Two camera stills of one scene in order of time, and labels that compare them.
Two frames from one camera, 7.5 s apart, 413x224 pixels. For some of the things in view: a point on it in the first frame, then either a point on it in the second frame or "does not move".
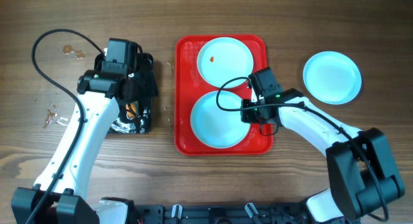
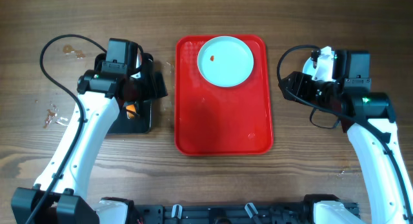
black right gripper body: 254,115 → 318,93
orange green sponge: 132,110 does not move
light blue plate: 223,59 does not move
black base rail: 221,213 does not move
